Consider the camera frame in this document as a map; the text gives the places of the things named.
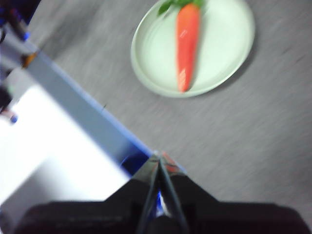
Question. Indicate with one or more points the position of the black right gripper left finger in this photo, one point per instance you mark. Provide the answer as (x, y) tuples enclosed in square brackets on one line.
[(102, 217)]

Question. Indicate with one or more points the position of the orange carrot with green leaves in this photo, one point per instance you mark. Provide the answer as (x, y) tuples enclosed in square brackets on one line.
[(187, 44)]

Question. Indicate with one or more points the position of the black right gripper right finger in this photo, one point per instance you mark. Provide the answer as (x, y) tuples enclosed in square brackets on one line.
[(231, 217)]

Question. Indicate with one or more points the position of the green plate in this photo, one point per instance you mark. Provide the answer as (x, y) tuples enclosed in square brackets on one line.
[(226, 44)]

